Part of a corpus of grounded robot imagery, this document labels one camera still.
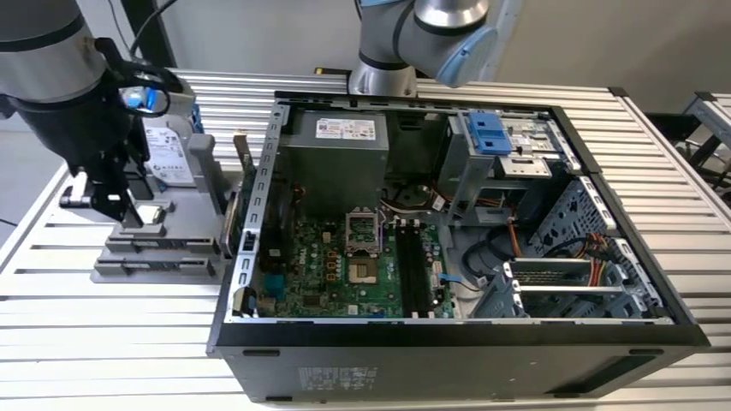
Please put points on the blue expansion slot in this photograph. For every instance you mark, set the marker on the blue expansion slot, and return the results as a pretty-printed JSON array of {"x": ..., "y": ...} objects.
[{"x": 274, "y": 286}]

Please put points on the blue disk carrier latch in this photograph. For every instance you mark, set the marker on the blue disk carrier latch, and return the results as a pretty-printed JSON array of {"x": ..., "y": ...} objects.
[{"x": 489, "y": 137}]

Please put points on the silver hard disk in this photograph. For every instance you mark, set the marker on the silver hard disk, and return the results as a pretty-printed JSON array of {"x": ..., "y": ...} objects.
[{"x": 169, "y": 162}]

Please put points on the green motherboard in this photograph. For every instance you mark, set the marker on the green motherboard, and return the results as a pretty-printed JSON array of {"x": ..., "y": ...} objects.
[{"x": 321, "y": 295}]

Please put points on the black open PC case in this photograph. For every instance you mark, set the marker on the black open PC case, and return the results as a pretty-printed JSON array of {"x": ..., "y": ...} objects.
[{"x": 457, "y": 372}]

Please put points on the grey power supply unit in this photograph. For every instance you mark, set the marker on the grey power supply unit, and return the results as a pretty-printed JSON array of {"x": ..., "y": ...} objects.
[{"x": 337, "y": 171}]

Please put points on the grey metal drive cage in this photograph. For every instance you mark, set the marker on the grey metal drive cage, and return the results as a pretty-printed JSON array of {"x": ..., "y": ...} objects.
[{"x": 464, "y": 180}]

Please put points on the CPU socket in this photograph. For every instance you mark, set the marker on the CPU socket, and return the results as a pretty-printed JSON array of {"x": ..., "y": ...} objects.
[{"x": 364, "y": 270}]

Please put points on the grey metal disk bay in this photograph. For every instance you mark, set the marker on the grey metal disk bay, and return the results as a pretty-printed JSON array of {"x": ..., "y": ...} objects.
[{"x": 560, "y": 290}]

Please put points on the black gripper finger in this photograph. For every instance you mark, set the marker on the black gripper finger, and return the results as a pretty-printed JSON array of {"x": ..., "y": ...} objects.
[
  {"x": 75, "y": 199},
  {"x": 124, "y": 207}
]

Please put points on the round black fan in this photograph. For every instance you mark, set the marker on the round black fan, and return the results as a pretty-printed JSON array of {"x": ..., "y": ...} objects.
[{"x": 412, "y": 196}]

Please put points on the grey parts rack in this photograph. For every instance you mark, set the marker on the grey parts rack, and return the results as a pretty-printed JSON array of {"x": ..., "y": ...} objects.
[{"x": 189, "y": 222}]

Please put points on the black upright post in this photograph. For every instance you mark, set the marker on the black upright post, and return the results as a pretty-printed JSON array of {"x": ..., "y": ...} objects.
[{"x": 157, "y": 43}]

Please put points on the black yellow-tipped bar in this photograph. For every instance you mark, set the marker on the black yellow-tipped bar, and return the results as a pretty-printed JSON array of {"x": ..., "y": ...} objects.
[{"x": 329, "y": 70}]

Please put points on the black case fan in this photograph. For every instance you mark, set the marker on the black case fan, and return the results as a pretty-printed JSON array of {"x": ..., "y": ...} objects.
[{"x": 284, "y": 222}]

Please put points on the silver CPU chip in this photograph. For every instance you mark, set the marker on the silver CPU chip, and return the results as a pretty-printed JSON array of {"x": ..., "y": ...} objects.
[{"x": 153, "y": 214}]

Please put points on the graphics card with bracket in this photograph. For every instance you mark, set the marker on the graphics card with bracket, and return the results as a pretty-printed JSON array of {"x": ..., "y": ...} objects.
[{"x": 248, "y": 171}]

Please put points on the RAM stick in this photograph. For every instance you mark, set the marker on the RAM stick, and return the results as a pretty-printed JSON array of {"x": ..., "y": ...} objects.
[
  {"x": 157, "y": 265},
  {"x": 161, "y": 244}
]

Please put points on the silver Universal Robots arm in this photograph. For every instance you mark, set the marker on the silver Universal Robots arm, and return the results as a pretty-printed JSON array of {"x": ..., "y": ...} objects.
[{"x": 41, "y": 51}]

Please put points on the blue disk carrier frame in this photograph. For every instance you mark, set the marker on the blue disk carrier frame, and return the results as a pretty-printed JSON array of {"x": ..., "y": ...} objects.
[{"x": 197, "y": 117}]

